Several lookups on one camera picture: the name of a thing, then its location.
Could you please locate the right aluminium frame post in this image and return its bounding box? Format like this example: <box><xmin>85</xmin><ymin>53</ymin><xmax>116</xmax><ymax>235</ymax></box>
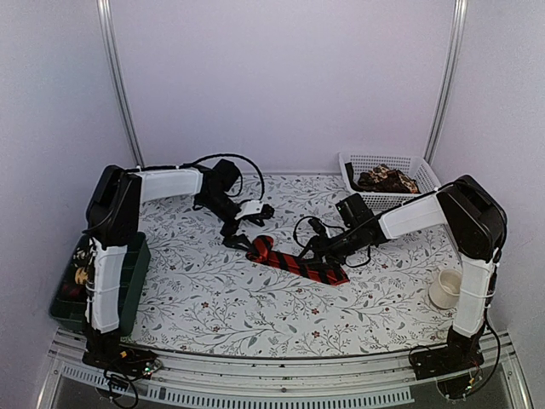
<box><xmin>424</xmin><ymin>0</ymin><xmax>468</xmax><ymax>164</ymax></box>

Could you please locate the white perforated plastic basket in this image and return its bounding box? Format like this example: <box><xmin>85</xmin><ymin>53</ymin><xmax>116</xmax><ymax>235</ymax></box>
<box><xmin>338</xmin><ymin>151</ymin><xmax>440</xmax><ymax>211</ymax></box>

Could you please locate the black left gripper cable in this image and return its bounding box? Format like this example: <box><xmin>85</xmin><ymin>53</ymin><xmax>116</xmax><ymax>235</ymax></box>
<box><xmin>178</xmin><ymin>153</ymin><xmax>266</xmax><ymax>201</ymax></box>

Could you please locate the tan patterned rolled tie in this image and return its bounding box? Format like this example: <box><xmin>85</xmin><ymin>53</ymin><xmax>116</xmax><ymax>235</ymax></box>
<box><xmin>74</xmin><ymin>267</ymin><xmax>89</xmax><ymax>285</ymax></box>

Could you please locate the floral patterned table mat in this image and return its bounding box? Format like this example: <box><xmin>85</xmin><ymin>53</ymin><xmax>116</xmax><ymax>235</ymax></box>
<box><xmin>126</xmin><ymin>196</ymin><xmax>459</xmax><ymax>358</ymax></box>

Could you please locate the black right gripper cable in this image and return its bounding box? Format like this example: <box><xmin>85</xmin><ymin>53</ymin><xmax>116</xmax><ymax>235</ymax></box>
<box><xmin>292</xmin><ymin>215</ymin><xmax>374</xmax><ymax>269</ymax></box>

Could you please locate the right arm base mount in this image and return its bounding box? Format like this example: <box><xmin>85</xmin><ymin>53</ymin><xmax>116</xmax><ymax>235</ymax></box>
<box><xmin>408</xmin><ymin>325</ymin><xmax>502</xmax><ymax>401</ymax></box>

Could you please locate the slotted aluminium front rail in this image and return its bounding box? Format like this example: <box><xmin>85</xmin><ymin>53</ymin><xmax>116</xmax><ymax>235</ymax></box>
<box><xmin>36</xmin><ymin>351</ymin><xmax>533</xmax><ymax>409</ymax></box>

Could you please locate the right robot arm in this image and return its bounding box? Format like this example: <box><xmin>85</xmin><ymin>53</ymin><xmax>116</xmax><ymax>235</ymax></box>
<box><xmin>307</xmin><ymin>175</ymin><xmax>508</xmax><ymax>338</ymax></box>

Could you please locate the dark red rolled tie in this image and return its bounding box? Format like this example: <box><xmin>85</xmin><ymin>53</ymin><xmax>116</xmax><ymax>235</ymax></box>
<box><xmin>60</xmin><ymin>283</ymin><xmax>86</xmax><ymax>302</ymax></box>

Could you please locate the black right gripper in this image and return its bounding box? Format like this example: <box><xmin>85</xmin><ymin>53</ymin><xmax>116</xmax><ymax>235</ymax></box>
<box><xmin>297</xmin><ymin>224</ymin><xmax>364</xmax><ymax>269</ymax></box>

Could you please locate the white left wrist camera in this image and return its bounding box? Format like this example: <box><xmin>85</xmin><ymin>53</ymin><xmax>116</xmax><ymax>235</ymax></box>
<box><xmin>235</xmin><ymin>199</ymin><xmax>274</xmax><ymax>227</ymax></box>

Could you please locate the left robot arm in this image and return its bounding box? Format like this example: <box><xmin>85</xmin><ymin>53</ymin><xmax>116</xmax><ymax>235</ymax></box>
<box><xmin>84</xmin><ymin>158</ymin><xmax>245</xmax><ymax>334</ymax></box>

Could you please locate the dark green divided organizer box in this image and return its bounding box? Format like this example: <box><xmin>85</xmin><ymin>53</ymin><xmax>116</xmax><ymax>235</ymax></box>
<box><xmin>49</xmin><ymin>232</ymin><xmax>151</xmax><ymax>337</ymax></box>

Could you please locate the left aluminium frame post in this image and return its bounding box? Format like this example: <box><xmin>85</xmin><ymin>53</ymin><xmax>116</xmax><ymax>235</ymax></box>
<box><xmin>96</xmin><ymin>0</ymin><xmax>145</xmax><ymax>167</ymax></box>

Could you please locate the brown patterned tie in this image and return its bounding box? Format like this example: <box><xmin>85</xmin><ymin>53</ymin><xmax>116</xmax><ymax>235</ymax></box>
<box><xmin>356</xmin><ymin>164</ymin><xmax>420</xmax><ymax>194</ymax></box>

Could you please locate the black floral rolled tie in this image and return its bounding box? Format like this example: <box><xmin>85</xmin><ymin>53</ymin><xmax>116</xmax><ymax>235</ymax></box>
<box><xmin>72</xmin><ymin>249</ymin><xmax>93</xmax><ymax>268</ymax></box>

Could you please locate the red black striped tie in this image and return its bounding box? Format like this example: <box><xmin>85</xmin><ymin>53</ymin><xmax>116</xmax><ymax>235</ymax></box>
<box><xmin>246</xmin><ymin>235</ymin><xmax>350</xmax><ymax>286</ymax></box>

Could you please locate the aluminium frame post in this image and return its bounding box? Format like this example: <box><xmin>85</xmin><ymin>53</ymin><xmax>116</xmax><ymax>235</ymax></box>
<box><xmin>96</xmin><ymin>0</ymin><xmax>145</xmax><ymax>167</ymax></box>
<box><xmin>424</xmin><ymin>0</ymin><xmax>468</xmax><ymax>164</ymax></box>

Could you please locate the white ceramic mug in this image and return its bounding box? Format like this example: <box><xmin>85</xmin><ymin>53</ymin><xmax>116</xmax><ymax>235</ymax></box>
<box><xmin>428</xmin><ymin>269</ymin><xmax>462</xmax><ymax>309</ymax></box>

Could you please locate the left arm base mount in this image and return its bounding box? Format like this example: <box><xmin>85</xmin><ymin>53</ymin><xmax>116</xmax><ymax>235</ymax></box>
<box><xmin>81</xmin><ymin>331</ymin><xmax>165</xmax><ymax>400</ymax></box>

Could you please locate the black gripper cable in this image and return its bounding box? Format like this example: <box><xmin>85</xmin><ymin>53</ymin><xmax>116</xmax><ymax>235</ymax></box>
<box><xmin>292</xmin><ymin>215</ymin><xmax>374</xmax><ymax>269</ymax></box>
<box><xmin>178</xmin><ymin>153</ymin><xmax>266</xmax><ymax>201</ymax></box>

